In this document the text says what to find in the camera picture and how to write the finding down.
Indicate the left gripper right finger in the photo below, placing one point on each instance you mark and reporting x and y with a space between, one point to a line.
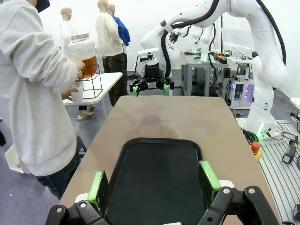
209 182

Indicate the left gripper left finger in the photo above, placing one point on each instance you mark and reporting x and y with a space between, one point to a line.
97 189

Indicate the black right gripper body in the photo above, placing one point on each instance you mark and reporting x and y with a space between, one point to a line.
153 75

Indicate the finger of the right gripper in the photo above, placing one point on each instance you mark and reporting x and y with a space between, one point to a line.
137 86
167 85

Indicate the glass drink dispenser jar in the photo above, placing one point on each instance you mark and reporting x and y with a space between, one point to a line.
90 65

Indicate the tall clear iced cup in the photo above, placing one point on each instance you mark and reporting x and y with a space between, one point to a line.
78 96

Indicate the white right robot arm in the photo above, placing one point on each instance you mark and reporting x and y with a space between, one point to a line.
264 70

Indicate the person right hand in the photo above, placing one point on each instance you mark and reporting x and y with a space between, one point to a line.
79 66

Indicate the person left hand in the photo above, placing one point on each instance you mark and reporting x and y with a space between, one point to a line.
68 93

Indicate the white side table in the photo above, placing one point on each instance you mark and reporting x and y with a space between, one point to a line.
110 79

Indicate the mannequin in blue jacket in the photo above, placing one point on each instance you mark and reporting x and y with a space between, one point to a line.
123 32

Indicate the black plastic serving tray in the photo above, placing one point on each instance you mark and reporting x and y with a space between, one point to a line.
154 182

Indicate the red emergency stop button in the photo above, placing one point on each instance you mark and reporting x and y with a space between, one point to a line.
256 147

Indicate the mannequin beige top camouflage trousers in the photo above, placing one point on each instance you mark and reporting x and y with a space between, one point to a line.
107 35

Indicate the computer case with lit fans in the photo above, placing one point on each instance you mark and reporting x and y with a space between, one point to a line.
241 91

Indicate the black handheld controller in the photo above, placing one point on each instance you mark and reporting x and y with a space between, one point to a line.
289 153

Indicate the white box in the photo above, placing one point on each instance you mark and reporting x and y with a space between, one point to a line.
16 159

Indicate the mannequin in white shirt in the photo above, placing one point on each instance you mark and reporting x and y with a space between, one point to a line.
66 30

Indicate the person in grey sweatshirt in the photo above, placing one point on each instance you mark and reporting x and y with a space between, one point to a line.
30 105

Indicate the aluminium frame workbench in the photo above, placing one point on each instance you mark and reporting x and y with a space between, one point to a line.
199 70

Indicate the aluminium slotted base plate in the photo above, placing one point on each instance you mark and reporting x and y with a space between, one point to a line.
279 187

